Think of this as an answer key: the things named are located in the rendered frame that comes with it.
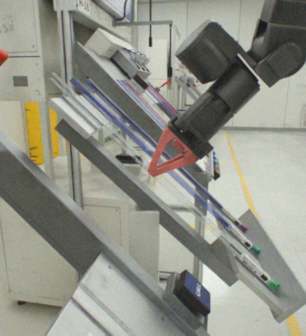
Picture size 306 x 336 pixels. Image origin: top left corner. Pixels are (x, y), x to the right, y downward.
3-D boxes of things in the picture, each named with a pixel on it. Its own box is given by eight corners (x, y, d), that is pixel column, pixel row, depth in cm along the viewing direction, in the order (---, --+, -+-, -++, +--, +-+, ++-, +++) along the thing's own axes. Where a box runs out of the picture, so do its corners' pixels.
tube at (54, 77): (270, 285, 53) (275, 281, 53) (272, 290, 52) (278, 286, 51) (50, 78, 47) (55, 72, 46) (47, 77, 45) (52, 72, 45)
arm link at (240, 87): (272, 88, 42) (255, 82, 48) (241, 52, 40) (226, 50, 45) (235, 123, 44) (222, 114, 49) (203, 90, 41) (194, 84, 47)
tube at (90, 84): (241, 230, 74) (245, 226, 73) (243, 232, 72) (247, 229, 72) (85, 82, 67) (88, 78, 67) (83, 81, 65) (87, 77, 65)
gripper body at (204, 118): (171, 126, 41) (211, 85, 40) (171, 119, 51) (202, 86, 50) (205, 158, 42) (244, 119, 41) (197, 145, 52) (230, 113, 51)
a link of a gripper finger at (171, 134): (132, 163, 45) (176, 117, 43) (137, 153, 52) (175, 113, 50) (165, 193, 46) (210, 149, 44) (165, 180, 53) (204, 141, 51)
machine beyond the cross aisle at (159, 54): (209, 147, 540) (215, 33, 492) (209, 157, 462) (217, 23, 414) (135, 144, 565) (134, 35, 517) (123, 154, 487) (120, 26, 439)
